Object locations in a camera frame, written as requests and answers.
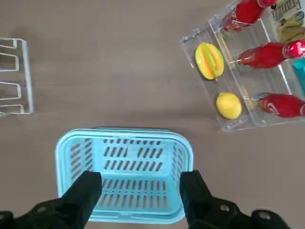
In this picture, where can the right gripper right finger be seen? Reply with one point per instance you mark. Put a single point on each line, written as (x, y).
(202, 207)

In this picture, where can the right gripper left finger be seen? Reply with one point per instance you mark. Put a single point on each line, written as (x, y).
(71, 205)

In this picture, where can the yellow lemon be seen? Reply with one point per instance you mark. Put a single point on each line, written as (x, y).
(228, 105)

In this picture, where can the light blue plastic basket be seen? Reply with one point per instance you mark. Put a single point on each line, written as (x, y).
(133, 171)

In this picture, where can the yellow green star fruit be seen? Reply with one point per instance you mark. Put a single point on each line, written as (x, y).
(209, 60)

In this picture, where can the clear acrylic rack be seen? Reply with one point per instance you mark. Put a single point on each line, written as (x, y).
(209, 28)

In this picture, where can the teal snack packet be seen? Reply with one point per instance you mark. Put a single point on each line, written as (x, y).
(300, 78)

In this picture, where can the white cracker box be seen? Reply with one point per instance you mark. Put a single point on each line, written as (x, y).
(290, 21)

